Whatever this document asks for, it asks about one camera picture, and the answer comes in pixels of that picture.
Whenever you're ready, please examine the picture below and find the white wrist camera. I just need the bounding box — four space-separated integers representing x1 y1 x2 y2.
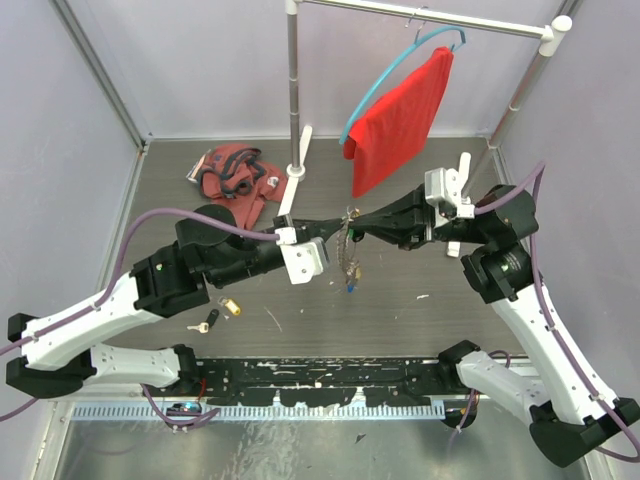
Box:
424 168 474 224
275 227 329 285

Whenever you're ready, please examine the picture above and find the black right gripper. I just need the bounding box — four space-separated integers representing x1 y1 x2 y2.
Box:
348 181 492 251

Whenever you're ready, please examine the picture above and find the red hanging cloth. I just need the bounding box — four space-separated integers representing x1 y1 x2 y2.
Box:
343 47 454 198

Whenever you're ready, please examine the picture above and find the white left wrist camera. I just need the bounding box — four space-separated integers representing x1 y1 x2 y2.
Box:
275 227 329 285

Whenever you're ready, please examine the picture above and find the yellow tagged key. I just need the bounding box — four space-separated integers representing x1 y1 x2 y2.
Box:
218 297 242 316

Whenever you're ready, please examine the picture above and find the yellow handled metal keyring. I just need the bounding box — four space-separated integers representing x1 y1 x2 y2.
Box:
336 208 361 293

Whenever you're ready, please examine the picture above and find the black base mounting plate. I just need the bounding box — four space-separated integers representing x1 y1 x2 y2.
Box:
142 355 481 409

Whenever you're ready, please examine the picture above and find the black tagged key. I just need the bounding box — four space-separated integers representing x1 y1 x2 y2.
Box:
187 309 220 334

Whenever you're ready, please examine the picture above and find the teal clothes hanger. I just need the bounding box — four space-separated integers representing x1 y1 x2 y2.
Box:
339 21 467 145

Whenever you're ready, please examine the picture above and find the grey slotted cable duct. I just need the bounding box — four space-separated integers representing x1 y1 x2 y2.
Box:
71 400 446 422

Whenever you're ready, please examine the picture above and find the maroon crumpled garment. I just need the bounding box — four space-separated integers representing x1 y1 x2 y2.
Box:
186 143 288 230

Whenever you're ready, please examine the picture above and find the white metal clothes rack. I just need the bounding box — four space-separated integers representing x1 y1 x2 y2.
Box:
278 1 581 215

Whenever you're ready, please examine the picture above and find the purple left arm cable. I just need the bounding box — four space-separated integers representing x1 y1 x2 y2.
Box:
0 207 281 421

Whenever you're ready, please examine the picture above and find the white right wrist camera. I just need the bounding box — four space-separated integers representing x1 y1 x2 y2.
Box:
424 168 474 224

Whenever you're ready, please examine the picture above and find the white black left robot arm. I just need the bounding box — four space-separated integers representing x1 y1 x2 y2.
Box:
5 205 286 399

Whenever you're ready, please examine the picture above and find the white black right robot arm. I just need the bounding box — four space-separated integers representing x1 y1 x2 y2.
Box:
351 185 639 467

